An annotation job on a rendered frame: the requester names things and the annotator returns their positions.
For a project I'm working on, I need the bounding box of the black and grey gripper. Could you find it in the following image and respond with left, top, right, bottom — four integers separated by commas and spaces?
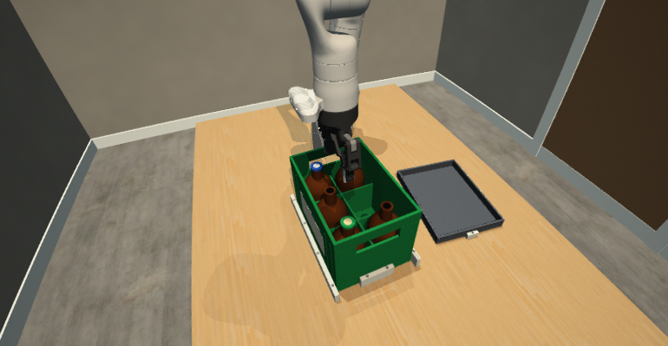
318, 104, 362, 183

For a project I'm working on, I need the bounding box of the green plastic crate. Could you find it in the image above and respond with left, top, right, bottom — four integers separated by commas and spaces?
292, 144, 422, 291

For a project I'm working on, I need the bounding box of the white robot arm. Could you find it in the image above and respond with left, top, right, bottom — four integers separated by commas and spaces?
288, 0, 370, 123

